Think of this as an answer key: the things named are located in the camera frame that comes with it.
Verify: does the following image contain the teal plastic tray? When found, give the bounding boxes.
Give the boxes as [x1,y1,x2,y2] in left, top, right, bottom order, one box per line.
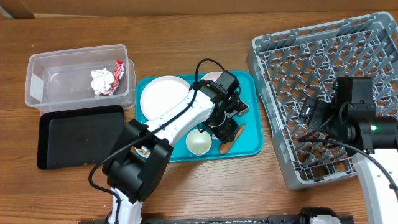
[135,70,264,164]

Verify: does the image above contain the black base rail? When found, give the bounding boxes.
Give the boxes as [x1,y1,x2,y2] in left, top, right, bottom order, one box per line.
[77,205,355,224]

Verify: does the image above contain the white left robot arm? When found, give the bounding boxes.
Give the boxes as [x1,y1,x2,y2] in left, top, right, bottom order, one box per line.
[103,71,248,223]

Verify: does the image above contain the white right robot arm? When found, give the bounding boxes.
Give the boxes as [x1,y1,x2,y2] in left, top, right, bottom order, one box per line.
[299,77,397,223]

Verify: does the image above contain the pink bowl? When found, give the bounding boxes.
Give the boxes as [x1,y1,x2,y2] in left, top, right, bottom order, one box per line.
[201,72,222,82]

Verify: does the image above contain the grey dishwasher rack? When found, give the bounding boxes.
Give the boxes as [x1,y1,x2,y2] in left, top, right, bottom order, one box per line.
[246,12,397,190]

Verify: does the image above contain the large pink plate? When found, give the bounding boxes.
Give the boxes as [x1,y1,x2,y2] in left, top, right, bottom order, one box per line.
[140,75,190,120]

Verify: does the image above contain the red snack wrapper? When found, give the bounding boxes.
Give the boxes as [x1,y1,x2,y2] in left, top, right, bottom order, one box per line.
[104,60,125,96]

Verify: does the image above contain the black tray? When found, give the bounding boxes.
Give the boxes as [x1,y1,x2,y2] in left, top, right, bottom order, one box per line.
[37,105,124,170]

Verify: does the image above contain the clear plastic bin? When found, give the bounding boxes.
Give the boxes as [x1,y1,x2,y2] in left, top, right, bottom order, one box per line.
[25,44,136,114]

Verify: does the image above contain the large white napkin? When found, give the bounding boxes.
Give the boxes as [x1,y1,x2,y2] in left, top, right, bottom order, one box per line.
[90,68,114,96]

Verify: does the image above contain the orange carrot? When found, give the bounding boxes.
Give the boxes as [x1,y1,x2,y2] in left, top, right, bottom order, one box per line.
[218,123,246,155]

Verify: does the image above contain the white paper cup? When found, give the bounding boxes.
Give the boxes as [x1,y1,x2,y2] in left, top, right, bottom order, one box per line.
[185,129,212,156]

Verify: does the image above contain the bowl of food scraps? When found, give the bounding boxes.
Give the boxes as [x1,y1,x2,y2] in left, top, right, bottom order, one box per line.
[135,147,150,159]

